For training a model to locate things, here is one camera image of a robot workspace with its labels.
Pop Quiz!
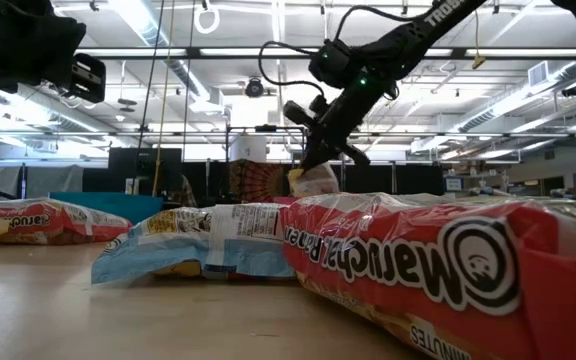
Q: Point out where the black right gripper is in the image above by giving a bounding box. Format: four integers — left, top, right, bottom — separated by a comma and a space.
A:
283, 82, 385, 172

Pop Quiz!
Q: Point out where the blue Maruchan noodle pack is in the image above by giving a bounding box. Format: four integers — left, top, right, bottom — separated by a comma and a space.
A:
91, 202, 297, 286

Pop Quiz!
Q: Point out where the red Maruchan noodle pack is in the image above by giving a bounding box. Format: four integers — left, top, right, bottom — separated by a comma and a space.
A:
0, 197, 133, 246
278, 192, 576, 360

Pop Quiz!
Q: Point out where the blue plastic bin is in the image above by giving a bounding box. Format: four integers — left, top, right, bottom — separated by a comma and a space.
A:
49, 192, 164, 226

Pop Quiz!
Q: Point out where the patterned red tapestry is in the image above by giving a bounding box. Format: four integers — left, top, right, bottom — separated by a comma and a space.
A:
227, 158, 292, 204

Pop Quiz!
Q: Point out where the white cylinder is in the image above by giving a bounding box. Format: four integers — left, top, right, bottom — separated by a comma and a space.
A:
228, 135, 268, 163

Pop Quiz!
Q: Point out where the black partition curtain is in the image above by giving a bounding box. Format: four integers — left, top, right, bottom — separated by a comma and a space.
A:
342, 163, 445, 196

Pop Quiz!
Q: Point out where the ceiling light panel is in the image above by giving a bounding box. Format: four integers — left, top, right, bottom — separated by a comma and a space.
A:
198, 47, 322, 57
465, 47, 576, 57
75, 47, 189, 57

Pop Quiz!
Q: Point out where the grey partition cloth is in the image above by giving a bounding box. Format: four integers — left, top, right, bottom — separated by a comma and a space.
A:
0, 164, 85, 200

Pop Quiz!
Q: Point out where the yellow hanging hook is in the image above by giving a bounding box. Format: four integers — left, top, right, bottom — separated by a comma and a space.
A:
470, 0, 488, 70

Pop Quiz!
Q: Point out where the white ceiling vent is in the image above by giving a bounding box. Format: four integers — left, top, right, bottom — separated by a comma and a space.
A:
527, 60, 550, 88

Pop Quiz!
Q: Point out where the black stand frame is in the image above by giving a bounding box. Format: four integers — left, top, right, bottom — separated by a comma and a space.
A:
225, 123, 307, 201

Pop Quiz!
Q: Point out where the black ceiling camera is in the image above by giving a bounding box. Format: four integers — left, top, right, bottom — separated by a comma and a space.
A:
244, 77, 266, 99

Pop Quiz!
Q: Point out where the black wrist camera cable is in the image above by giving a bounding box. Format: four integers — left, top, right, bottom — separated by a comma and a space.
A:
258, 40, 327, 99

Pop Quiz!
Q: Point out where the white hanging ring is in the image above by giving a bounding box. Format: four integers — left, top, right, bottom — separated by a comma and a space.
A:
192, 3, 222, 35

